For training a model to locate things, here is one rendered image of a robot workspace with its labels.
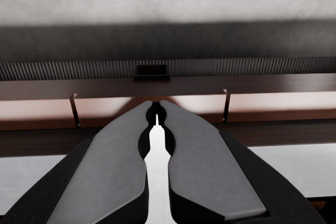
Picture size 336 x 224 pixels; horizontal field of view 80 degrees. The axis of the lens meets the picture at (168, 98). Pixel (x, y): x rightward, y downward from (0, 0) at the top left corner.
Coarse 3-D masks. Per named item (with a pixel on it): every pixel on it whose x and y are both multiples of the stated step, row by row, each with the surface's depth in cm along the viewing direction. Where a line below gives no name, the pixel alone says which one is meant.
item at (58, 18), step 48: (0, 0) 31; (48, 0) 31; (96, 0) 31; (144, 0) 32; (192, 0) 32; (240, 0) 33; (288, 0) 33; (0, 48) 34; (48, 48) 34; (96, 48) 35; (144, 48) 35; (192, 48) 36; (240, 48) 36; (288, 48) 37
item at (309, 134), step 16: (64, 128) 25; (80, 128) 25; (96, 128) 25; (224, 128) 25; (240, 128) 25; (256, 128) 25; (272, 128) 25; (288, 128) 25; (304, 128) 25; (320, 128) 25; (0, 144) 22; (16, 144) 22; (32, 144) 22; (48, 144) 22; (64, 144) 22; (256, 144) 22; (272, 144) 22; (288, 144) 22
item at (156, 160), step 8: (152, 136) 20; (160, 136) 21; (152, 144) 21; (160, 144) 21; (152, 152) 21; (160, 152) 21; (144, 160) 22; (152, 160) 22; (160, 160) 22; (168, 160) 22; (152, 168) 22; (160, 168) 22; (152, 176) 23; (160, 176) 23
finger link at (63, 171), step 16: (80, 144) 9; (64, 160) 8; (80, 160) 8; (48, 176) 7; (64, 176) 7; (32, 192) 6; (48, 192) 6; (16, 208) 6; (32, 208) 6; (48, 208) 6
